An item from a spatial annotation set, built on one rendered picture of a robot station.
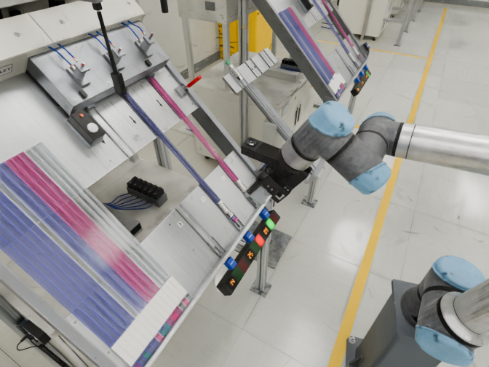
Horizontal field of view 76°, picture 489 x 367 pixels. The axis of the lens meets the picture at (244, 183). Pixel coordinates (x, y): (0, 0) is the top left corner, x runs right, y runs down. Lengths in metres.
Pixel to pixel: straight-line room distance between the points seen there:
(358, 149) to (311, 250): 1.28
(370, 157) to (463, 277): 0.45
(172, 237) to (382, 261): 1.34
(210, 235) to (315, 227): 1.15
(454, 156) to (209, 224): 0.61
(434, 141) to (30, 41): 0.87
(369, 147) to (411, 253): 1.43
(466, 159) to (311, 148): 0.29
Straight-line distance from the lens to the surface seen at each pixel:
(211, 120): 1.05
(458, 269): 0.98
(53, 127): 0.86
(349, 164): 0.62
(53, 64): 0.87
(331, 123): 0.59
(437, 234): 2.21
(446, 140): 0.73
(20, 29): 0.88
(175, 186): 1.29
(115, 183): 1.38
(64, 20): 0.93
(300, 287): 1.71
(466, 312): 0.84
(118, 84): 0.75
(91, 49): 0.93
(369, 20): 5.25
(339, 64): 1.96
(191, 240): 0.87
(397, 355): 1.24
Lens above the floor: 1.47
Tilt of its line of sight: 42 degrees down
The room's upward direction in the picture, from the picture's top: straight up
